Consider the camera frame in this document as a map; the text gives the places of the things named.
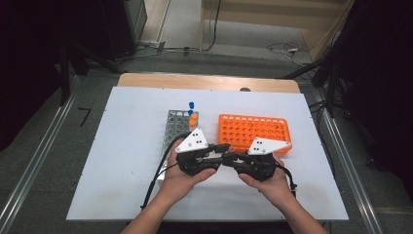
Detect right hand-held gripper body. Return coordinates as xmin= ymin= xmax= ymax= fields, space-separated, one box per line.
xmin=233 ymin=136 xmax=292 ymax=182

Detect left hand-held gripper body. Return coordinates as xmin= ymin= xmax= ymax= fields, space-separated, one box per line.
xmin=174 ymin=127 xmax=222 ymax=177

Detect silver metal tube rack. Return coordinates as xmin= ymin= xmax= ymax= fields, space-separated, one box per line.
xmin=156 ymin=109 xmax=200 ymax=190

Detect orange plastic tube rack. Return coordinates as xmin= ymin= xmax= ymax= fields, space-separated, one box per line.
xmin=217 ymin=112 xmax=293 ymax=157

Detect person's right hand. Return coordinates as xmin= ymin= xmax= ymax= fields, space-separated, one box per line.
xmin=238 ymin=153 xmax=295 ymax=208

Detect person's left hand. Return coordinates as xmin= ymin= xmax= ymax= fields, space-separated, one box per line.
xmin=160 ymin=148 xmax=218 ymax=200

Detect wooden table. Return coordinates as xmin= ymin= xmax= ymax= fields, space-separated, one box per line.
xmin=117 ymin=72 xmax=302 ymax=95

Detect person's dark clothing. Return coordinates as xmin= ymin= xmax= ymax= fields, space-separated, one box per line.
xmin=157 ymin=221 xmax=288 ymax=234

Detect white table board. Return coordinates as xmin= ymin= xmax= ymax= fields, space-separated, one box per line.
xmin=65 ymin=85 xmax=351 ymax=222

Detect black metal stand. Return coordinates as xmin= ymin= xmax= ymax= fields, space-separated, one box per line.
xmin=282 ymin=58 xmax=351 ymax=119
xmin=57 ymin=41 xmax=125 ymax=107

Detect beige wooden partition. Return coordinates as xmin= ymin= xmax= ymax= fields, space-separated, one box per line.
xmin=199 ymin=0 xmax=356 ymax=63

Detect black curtain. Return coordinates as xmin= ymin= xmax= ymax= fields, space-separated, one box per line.
xmin=335 ymin=0 xmax=413 ymax=198
xmin=0 ymin=0 xmax=110 ymax=153

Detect dark cabinet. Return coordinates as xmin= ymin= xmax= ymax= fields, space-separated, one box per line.
xmin=99 ymin=0 xmax=149 ymax=61

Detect right hand-held gripper cable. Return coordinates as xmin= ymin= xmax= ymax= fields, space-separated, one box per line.
xmin=275 ymin=163 xmax=298 ymax=198

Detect hand-held gripper cable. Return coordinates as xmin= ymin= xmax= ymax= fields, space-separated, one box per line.
xmin=275 ymin=163 xmax=298 ymax=198
xmin=139 ymin=133 xmax=191 ymax=212

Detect left hand-held gripper cable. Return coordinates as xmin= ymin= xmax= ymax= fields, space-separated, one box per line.
xmin=139 ymin=133 xmax=191 ymax=212

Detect metal floor rail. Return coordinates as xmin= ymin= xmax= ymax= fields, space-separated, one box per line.
xmin=0 ymin=75 xmax=82 ymax=234
xmin=312 ymin=90 xmax=385 ymax=234

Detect white floor cable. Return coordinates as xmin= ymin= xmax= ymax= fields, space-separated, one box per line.
xmin=266 ymin=41 xmax=314 ymax=68

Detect grey floor cables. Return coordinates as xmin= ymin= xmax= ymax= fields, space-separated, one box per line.
xmin=116 ymin=39 xmax=203 ymax=63

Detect black hanging cable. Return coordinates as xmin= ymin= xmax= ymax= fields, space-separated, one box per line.
xmin=201 ymin=0 xmax=223 ymax=53

